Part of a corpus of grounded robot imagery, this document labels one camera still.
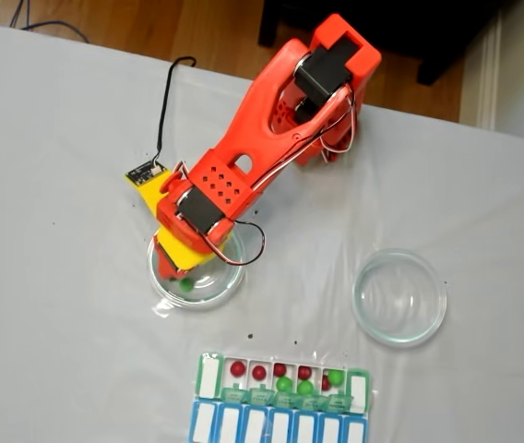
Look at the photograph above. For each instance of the red candy with m print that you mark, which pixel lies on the red candy with m print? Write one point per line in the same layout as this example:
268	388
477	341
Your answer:
305	371
259	372

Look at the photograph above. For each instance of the dark wooden furniture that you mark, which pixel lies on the dark wooden furniture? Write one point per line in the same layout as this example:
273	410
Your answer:
437	27

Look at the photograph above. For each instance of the clear glass bowl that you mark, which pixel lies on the clear glass bowl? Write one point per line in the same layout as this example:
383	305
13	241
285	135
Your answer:
225	286
400	332

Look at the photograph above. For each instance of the red perforated mount plate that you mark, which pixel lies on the red perforated mount plate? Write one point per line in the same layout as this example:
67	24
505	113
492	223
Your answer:
283	111

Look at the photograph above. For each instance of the weekly pill organizer box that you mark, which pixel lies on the weekly pill organizer box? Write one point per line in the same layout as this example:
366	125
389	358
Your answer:
232	415

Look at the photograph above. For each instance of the black camera circuit board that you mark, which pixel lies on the black camera circuit board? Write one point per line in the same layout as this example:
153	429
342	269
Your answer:
144	173

